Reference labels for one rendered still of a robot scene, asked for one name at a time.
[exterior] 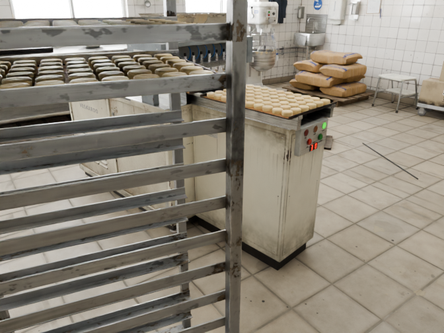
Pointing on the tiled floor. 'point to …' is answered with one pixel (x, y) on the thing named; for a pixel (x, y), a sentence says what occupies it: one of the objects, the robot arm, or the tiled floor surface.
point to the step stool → (398, 88)
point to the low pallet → (330, 96)
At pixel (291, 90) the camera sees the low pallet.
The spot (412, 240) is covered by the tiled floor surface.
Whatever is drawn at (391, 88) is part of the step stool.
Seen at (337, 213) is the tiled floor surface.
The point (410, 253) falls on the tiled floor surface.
